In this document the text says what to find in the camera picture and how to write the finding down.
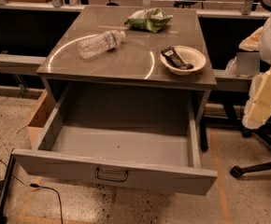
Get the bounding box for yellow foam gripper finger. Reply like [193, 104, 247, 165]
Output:
[242, 68, 271, 130]
[239, 27, 263, 51]

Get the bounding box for grey metal drawer cabinet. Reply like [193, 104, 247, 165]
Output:
[36, 5, 218, 152]

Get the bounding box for clear plastic water bottle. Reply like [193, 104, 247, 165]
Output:
[78, 30, 125, 59]

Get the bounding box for black metal stand leg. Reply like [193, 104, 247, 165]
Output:
[0, 156, 15, 224]

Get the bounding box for grey side bench rail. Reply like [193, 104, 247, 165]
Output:
[0, 54, 46, 76]

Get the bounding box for black floor cable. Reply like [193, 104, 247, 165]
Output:
[0, 147, 64, 224]

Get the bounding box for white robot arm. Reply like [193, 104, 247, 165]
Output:
[239, 16, 271, 130]

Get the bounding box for black metal drawer handle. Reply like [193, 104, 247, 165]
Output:
[95, 168, 129, 183]

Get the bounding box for brown cardboard box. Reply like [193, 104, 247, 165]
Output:
[18, 90, 54, 149]

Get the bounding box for clear sanitizer bottle left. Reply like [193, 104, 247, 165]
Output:
[225, 58, 236, 77]

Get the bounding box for open grey top drawer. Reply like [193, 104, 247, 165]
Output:
[12, 82, 217, 195]

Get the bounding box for black snack bar wrapper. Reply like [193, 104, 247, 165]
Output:
[161, 47, 193, 70]

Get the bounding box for white paper bowl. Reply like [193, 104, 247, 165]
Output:
[160, 46, 207, 76]

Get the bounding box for green jalapeno chip bag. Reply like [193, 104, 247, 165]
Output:
[124, 7, 173, 33]

